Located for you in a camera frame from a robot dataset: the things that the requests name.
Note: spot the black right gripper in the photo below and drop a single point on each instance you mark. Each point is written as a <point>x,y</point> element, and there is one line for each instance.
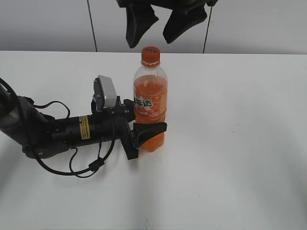
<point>140,17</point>

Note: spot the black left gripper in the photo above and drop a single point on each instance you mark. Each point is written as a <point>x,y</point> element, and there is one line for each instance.
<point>114,123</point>

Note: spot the orange bottle cap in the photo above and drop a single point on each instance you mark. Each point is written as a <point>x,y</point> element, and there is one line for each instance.
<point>150,57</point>

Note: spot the orange soda bottle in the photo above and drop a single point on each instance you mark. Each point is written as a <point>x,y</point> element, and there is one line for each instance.
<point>150,95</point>

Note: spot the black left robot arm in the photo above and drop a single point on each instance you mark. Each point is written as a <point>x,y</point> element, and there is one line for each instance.
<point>48,135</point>

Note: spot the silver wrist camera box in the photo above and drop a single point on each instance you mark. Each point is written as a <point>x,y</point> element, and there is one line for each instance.
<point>105,95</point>

